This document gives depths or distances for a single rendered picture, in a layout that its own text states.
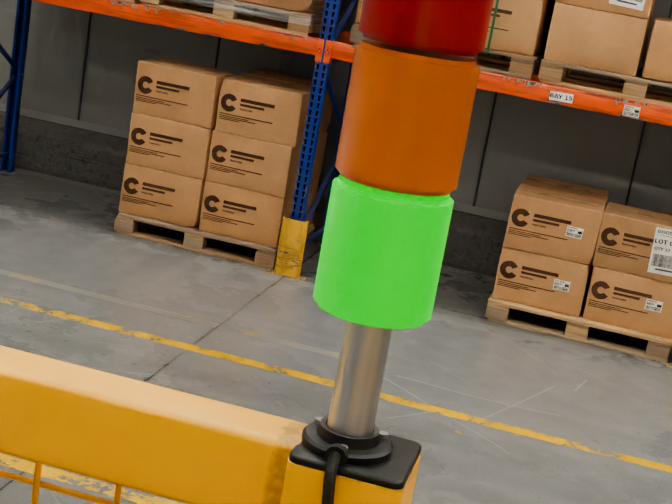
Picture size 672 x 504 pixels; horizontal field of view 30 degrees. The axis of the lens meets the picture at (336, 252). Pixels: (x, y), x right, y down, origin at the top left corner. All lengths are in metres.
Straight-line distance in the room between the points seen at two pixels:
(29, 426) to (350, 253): 0.17
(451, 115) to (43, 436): 0.23
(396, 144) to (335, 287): 0.06
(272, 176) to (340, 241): 8.04
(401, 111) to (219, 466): 0.17
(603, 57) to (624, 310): 1.63
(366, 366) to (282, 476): 0.06
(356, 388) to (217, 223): 8.22
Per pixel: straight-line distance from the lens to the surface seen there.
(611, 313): 8.34
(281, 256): 8.48
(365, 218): 0.49
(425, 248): 0.49
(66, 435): 0.57
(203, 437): 0.54
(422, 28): 0.47
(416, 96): 0.48
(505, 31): 8.14
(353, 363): 0.52
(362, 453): 0.53
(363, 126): 0.48
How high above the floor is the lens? 2.31
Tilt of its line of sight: 14 degrees down
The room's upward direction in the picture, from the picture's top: 10 degrees clockwise
